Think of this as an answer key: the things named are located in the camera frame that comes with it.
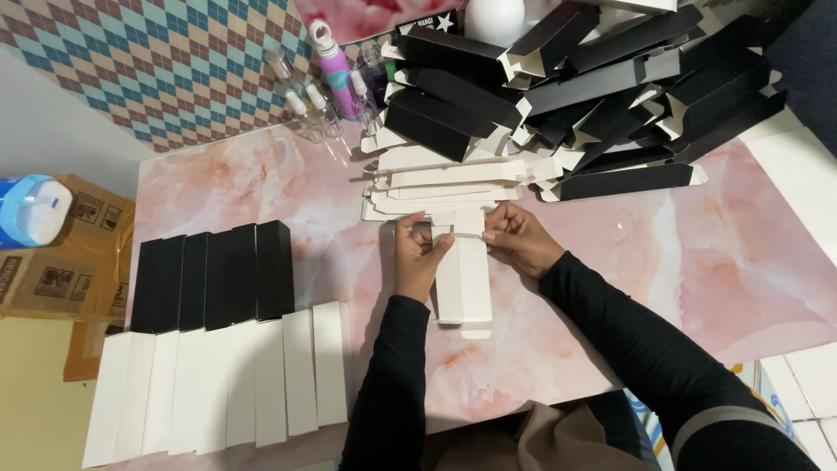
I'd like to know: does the pink flower picture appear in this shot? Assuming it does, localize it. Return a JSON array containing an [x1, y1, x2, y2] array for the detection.
[[292, 0, 466, 45]]

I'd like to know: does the brown cardboard box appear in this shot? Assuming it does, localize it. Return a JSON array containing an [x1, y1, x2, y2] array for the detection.
[[0, 173, 136, 382]]

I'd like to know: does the black card with star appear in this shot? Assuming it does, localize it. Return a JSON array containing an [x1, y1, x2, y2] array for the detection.
[[395, 9, 459, 38]]

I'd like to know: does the argyle patterned cloth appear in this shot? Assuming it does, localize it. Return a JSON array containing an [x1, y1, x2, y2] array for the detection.
[[0, 0, 387, 154]]

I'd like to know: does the purple spray bottle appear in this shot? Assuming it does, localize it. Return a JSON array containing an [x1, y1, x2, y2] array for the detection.
[[307, 18, 364, 122]]

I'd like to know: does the row of white finished boxes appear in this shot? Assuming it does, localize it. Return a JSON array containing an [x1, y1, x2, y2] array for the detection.
[[82, 300, 349, 469]]

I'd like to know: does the white round lamp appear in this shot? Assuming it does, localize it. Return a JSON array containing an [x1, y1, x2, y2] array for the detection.
[[463, 0, 527, 48]]

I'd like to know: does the row of black upright boxes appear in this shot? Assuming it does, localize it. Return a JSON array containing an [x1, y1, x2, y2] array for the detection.
[[129, 220, 296, 334]]

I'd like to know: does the dark blue cushion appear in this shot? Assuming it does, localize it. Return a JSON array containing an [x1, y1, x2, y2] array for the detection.
[[762, 0, 837, 158]]

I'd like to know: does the dark purple glass bottle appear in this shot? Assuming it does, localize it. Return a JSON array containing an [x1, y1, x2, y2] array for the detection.
[[358, 42, 392, 109]]

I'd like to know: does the beige cloth on lap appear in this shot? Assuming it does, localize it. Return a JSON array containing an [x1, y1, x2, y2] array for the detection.
[[422, 400, 655, 471]]

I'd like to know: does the heap of black folded boxes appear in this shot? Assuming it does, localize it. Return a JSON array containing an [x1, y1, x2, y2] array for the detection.
[[381, 0, 789, 202]]

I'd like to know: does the white carton box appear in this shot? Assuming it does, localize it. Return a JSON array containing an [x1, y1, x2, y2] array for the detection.
[[428, 209, 494, 340]]

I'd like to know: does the person's left hand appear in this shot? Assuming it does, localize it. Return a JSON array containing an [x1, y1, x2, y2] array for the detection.
[[392, 211, 456, 304]]

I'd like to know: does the person's right hand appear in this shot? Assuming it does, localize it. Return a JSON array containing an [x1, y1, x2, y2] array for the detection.
[[483, 201, 567, 280]]

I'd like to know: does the blue white wipes packet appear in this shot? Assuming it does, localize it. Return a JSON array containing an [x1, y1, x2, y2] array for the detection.
[[0, 174, 74, 251]]

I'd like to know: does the stack of flat white cartons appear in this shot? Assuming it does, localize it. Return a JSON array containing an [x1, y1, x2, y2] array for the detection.
[[361, 140, 565, 223]]

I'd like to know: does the clear spray bottle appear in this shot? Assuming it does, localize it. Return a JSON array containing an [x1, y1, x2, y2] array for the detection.
[[265, 48, 308, 99], [285, 90, 328, 145], [306, 83, 350, 164], [349, 68, 380, 128]]

